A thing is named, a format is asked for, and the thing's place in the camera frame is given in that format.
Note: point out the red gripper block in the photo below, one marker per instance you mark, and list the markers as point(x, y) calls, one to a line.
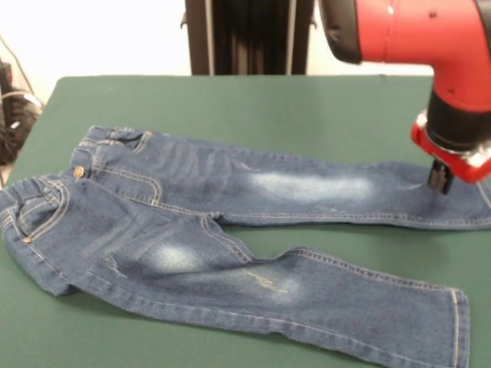
point(460, 165)

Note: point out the blue denim jeans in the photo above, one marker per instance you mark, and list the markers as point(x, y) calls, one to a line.
point(230, 260)

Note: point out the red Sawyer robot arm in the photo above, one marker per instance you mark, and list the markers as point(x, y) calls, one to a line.
point(422, 46)

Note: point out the dark green table cloth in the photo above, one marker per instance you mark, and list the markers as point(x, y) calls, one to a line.
point(115, 345)

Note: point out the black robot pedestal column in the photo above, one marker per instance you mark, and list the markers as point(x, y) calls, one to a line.
point(249, 38)

